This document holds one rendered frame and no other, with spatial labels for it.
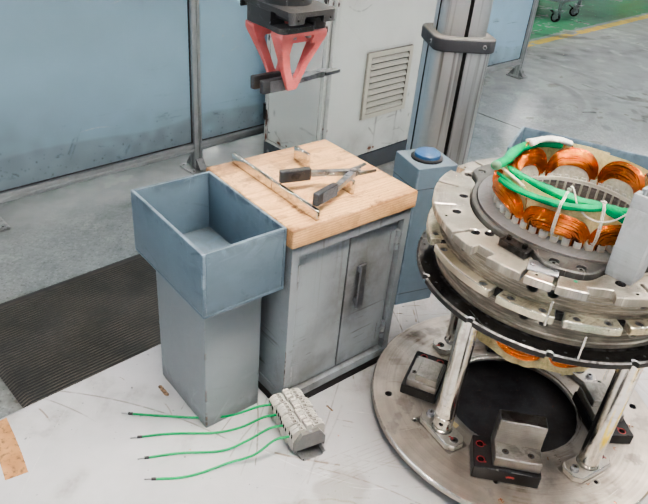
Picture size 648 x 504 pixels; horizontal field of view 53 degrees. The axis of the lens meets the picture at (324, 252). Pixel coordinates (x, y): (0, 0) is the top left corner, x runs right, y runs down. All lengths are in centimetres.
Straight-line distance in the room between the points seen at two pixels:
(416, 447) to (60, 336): 160
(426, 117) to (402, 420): 55
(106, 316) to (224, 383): 151
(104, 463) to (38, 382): 128
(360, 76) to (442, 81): 197
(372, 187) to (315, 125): 226
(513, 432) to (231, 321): 36
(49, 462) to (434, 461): 46
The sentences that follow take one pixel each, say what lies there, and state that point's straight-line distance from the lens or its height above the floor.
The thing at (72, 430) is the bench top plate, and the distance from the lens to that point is 90.
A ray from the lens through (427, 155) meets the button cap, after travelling 100.
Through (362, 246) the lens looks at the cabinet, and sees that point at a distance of 83.
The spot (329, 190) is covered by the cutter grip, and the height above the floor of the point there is 109.
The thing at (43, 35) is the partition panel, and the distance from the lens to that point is 278.
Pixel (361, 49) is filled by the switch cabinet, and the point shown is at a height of 65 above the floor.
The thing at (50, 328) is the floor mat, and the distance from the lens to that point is 231.
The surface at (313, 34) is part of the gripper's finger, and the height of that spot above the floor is 125.
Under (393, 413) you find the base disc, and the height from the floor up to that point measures 80.
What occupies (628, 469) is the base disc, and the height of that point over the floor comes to 80.
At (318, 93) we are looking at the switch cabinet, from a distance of 302.
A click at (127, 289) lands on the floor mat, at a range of 244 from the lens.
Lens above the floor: 143
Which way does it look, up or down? 32 degrees down
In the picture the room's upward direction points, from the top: 6 degrees clockwise
